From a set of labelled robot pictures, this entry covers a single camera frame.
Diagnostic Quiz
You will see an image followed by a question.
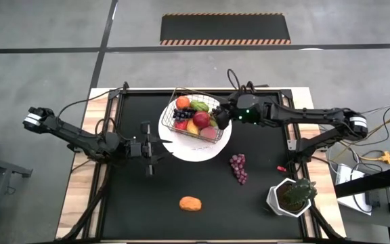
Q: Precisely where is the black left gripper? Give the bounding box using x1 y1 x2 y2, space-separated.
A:
129 121 174 178

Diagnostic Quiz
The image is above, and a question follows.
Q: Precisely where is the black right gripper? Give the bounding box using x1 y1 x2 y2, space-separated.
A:
212 93 271 131

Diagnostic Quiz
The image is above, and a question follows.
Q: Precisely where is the black grape bunch green stem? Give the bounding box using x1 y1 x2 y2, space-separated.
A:
214 108 232 131

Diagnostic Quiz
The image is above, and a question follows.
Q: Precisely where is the pink peach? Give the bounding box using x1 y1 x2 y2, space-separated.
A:
200 126 218 140

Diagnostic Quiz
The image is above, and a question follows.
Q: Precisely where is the red pomegranate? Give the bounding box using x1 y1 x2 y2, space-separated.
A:
192 111 211 129

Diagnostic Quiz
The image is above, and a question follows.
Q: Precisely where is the green bell pepper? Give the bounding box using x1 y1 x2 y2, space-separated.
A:
190 100 210 113

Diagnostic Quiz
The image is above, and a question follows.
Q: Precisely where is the yellow orange mango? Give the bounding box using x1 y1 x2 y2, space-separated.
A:
186 119 201 137

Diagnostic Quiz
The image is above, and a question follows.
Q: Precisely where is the orange fruit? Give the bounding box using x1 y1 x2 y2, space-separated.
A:
176 96 191 110

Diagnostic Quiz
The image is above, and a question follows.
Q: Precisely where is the white round plate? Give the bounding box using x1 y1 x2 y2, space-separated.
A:
158 98 233 163

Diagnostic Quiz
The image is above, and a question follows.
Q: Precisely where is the red grape bunch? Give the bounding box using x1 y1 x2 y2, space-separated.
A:
229 153 249 186

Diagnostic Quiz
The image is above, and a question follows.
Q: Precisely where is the orange bread piece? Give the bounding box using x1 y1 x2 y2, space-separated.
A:
178 196 202 212

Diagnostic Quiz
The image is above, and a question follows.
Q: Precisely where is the black hazard-striped floor mat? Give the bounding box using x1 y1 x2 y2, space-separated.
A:
159 12 292 46

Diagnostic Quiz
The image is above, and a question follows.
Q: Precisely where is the potted green plant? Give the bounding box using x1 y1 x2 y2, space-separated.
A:
265 178 313 218

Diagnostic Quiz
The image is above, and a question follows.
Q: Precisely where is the green cactus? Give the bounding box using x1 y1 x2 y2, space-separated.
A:
282 178 318 211

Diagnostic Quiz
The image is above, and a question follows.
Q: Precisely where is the white box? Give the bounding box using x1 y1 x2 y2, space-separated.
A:
335 163 374 216

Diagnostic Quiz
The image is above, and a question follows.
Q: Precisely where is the black metal bar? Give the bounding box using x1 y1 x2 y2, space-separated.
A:
333 165 390 199

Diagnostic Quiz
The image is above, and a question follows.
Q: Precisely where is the yellow power splitter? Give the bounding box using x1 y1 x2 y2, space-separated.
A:
360 150 390 166

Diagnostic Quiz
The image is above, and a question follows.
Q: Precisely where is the metal wire basket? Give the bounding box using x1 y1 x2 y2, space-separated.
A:
160 87 232 144

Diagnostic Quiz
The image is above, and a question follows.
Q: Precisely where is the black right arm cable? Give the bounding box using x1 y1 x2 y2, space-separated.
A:
227 68 250 94

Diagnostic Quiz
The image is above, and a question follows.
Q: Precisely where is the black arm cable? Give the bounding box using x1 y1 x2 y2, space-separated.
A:
227 68 250 94
56 87 125 119

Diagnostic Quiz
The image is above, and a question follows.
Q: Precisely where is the black metal table frame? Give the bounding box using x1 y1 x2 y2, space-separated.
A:
59 81 347 244

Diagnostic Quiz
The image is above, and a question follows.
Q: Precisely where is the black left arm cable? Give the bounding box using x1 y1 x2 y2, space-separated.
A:
56 87 125 119

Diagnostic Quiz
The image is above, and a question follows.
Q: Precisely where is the grey floor cable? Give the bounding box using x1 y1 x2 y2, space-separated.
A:
360 104 390 116

